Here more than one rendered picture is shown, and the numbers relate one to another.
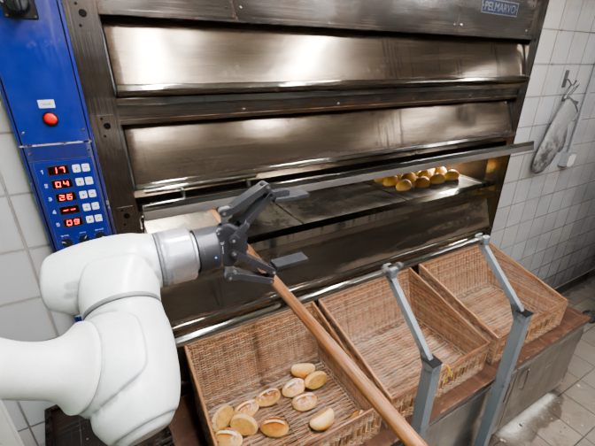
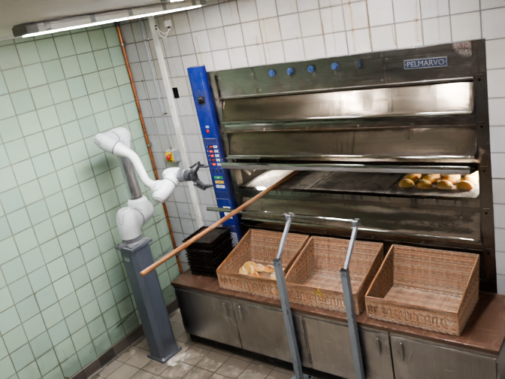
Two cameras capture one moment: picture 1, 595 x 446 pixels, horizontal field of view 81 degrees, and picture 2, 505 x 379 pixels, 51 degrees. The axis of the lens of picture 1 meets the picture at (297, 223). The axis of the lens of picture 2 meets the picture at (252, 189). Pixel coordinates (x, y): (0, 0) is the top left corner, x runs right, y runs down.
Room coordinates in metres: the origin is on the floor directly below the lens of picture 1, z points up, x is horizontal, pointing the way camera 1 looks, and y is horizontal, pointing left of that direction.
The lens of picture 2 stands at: (-0.39, -3.25, 2.47)
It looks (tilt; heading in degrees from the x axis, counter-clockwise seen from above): 18 degrees down; 68
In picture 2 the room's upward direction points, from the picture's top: 11 degrees counter-clockwise
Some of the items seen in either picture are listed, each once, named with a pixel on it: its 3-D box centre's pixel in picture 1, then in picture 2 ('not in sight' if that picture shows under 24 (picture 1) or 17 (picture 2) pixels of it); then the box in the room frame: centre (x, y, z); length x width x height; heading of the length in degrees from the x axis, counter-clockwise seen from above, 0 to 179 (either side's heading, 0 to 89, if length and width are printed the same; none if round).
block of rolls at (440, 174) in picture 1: (395, 168); (446, 170); (2.08, -0.60, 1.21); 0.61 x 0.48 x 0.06; 29
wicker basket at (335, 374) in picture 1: (280, 388); (264, 261); (0.90, 0.06, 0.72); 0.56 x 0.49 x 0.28; 119
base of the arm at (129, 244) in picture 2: not in sight; (130, 240); (0.08, 0.57, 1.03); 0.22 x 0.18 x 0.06; 26
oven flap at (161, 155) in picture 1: (374, 131); (334, 143); (1.41, -0.30, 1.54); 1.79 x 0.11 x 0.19; 119
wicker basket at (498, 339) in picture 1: (488, 293); (422, 286); (1.47, -0.97, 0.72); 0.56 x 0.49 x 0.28; 119
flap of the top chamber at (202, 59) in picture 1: (381, 59); (328, 104); (1.41, -0.30, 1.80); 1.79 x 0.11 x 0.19; 119
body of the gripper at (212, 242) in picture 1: (220, 245); (192, 175); (0.54, 0.13, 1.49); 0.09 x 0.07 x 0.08; 118
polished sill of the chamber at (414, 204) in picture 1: (363, 217); (343, 195); (1.43, -0.29, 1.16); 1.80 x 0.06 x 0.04; 119
